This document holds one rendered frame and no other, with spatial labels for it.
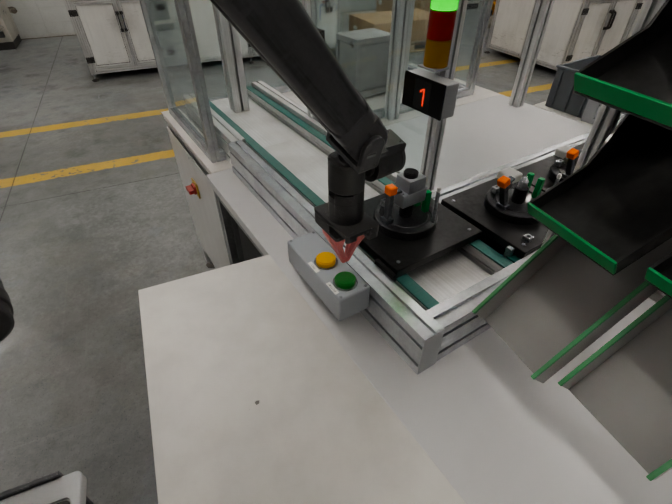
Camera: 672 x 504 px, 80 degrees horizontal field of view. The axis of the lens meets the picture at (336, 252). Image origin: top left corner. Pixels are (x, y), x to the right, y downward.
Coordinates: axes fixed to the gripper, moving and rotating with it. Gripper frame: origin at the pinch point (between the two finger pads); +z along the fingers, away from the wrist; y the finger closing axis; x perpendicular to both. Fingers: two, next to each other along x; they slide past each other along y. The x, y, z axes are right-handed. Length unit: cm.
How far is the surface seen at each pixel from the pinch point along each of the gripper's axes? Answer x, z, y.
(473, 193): -43.8, 5.5, 8.0
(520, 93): -129, 10, 58
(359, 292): -1.1, 6.7, -3.3
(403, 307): -5.4, 6.5, -10.8
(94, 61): -5, 80, 522
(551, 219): -13.2, -18.3, -25.4
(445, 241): -24.3, 5.5, -2.0
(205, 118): -2, 1, 80
